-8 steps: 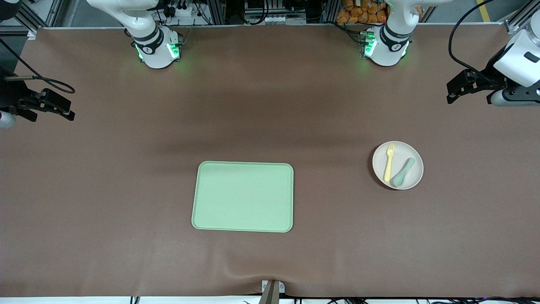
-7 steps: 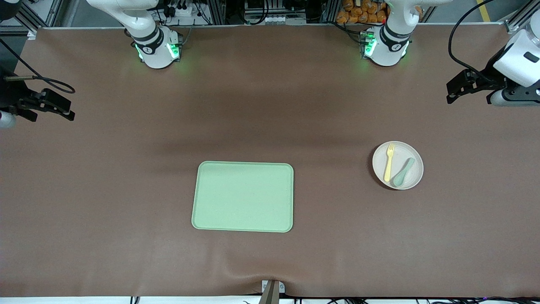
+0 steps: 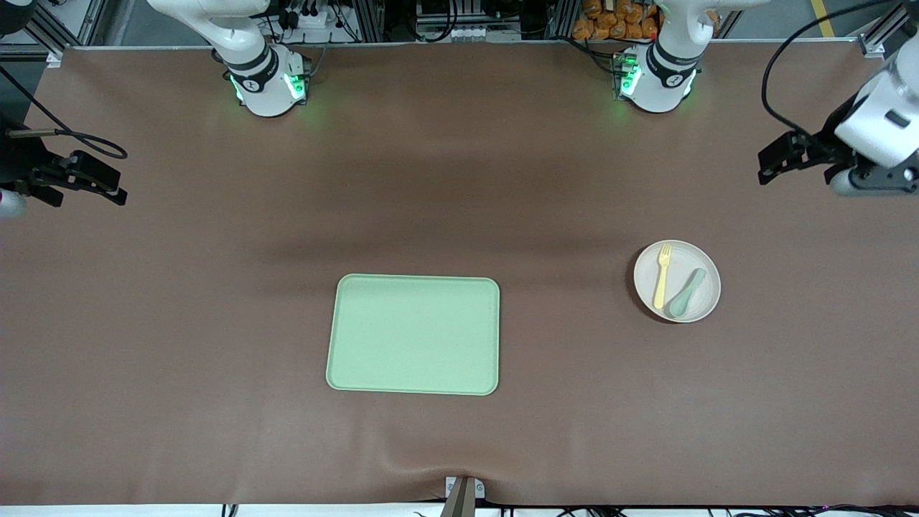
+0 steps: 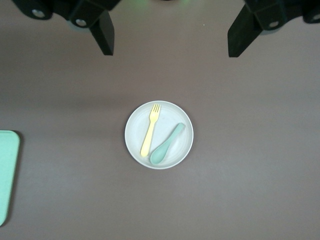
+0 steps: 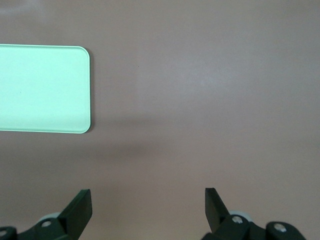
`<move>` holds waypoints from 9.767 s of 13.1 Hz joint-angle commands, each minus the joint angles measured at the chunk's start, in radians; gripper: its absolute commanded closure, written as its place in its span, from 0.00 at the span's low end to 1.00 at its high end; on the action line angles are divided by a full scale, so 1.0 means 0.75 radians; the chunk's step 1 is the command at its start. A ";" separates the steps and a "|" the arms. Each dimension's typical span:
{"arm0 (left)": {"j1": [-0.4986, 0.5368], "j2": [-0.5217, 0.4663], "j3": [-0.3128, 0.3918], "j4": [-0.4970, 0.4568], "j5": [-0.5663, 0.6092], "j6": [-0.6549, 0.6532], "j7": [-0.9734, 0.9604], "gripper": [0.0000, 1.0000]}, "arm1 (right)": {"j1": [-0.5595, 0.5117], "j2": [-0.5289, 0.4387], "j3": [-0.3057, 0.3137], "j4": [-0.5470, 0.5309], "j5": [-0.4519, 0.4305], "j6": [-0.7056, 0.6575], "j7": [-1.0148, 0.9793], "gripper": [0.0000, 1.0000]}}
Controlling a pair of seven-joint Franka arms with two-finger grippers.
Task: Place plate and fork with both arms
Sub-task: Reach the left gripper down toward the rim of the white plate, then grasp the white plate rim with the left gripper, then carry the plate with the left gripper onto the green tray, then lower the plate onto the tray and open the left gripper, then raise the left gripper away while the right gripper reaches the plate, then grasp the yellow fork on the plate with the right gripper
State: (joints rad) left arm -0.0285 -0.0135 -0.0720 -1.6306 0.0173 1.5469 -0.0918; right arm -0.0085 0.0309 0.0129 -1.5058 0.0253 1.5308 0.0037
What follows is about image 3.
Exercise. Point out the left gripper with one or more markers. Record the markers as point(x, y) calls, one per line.
point(823, 149)

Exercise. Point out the beige round plate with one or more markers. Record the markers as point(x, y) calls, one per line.
point(700, 301)

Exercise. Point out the yellow plastic fork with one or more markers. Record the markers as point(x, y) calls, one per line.
point(660, 287)

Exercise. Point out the green plastic spoon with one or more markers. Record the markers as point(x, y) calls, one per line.
point(678, 307)

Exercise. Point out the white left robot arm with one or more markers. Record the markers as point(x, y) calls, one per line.
point(664, 68)

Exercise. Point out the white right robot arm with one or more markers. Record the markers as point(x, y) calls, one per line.
point(266, 93)

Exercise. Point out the brown table mat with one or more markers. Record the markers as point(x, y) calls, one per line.
point(215, 287)

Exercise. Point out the orange bread rolls pile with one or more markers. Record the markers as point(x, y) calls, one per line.
point(610, 29)

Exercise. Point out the white power strip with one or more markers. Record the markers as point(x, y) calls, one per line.
point(309, 20)

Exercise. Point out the light green rectangular tray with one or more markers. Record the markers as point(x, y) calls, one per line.
point(413, 334)

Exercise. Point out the white connector block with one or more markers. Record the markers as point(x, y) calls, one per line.
point(467, 33)

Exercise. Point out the grey corner bracket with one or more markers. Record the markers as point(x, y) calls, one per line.
point(54, 57)

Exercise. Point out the aluminium frame profile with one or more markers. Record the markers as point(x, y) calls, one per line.
point(43, 29)
point(887, 32)

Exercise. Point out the aluminium rack post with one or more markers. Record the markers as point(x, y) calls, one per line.
point(370, 21)

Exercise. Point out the grey metal bracket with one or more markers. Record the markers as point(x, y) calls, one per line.
point(479, 490)

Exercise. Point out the tan camera mount bar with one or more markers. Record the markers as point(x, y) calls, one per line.
point(459, 502)

